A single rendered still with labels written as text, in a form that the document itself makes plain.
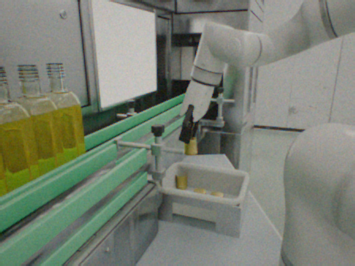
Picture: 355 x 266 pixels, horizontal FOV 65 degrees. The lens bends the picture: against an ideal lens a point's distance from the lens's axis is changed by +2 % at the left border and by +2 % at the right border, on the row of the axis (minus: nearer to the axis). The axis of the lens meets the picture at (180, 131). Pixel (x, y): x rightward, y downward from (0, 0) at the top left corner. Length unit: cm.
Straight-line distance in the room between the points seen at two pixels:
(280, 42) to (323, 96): 353
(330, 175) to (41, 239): 33
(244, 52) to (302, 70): 355
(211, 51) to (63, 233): 46
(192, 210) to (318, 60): 361
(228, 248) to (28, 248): 41
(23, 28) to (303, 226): 63
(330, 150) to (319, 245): 10
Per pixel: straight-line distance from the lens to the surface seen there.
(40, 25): 73
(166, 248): 65
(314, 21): 55
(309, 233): 32
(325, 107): 422
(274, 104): 418
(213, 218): 68
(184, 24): 145
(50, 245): 42
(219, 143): 147
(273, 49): 68
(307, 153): 30
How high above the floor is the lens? 117
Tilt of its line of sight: 17 degrees down
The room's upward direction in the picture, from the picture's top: straight up
